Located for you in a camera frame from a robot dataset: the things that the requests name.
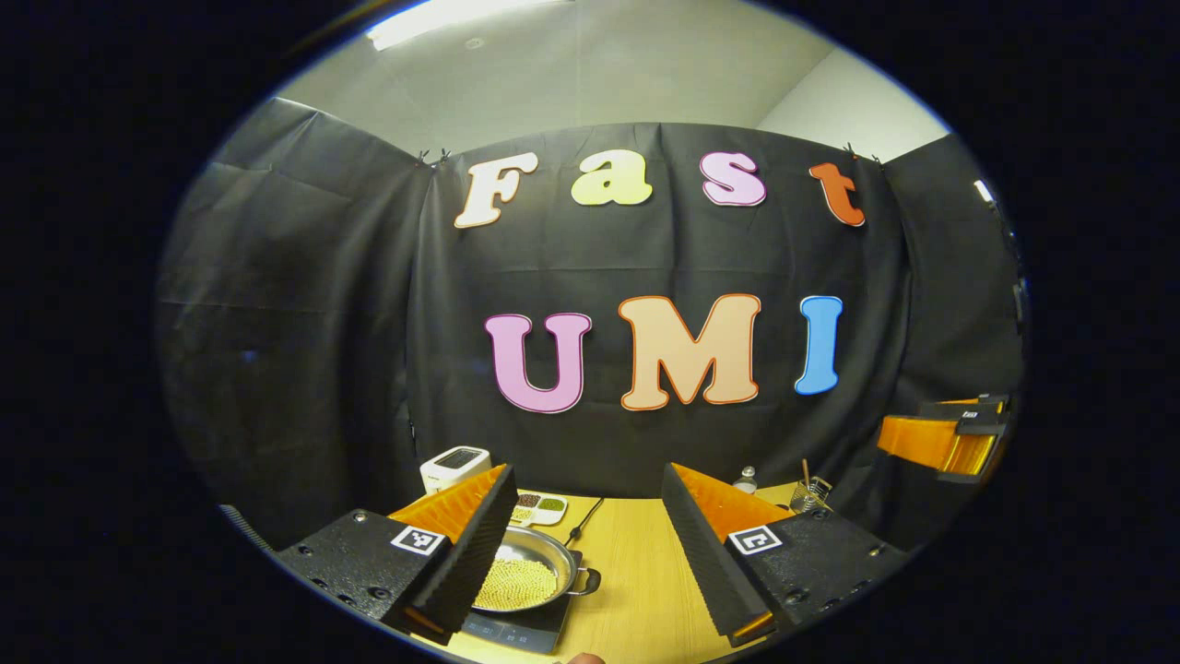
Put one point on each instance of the black backdrop cloth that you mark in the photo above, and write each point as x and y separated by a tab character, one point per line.
323	323

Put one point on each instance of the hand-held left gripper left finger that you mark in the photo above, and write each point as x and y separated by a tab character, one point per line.
479	544

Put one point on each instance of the ceiling light panel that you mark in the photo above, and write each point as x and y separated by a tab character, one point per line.
442	18

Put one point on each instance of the white toaster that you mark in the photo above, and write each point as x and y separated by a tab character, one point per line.
456	466

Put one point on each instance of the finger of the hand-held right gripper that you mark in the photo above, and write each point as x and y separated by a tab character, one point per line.
977	417
922	443

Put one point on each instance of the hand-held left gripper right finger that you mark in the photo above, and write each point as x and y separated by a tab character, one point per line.
701	553

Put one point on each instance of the clear bottle with pink label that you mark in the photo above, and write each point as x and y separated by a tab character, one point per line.
745	481

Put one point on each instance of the black induction cooktop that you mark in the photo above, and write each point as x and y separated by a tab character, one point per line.
525	632

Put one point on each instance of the white divided dish of beans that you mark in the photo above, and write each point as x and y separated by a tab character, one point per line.
544	509

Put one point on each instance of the wooden stick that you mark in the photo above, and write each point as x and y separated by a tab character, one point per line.
806	470

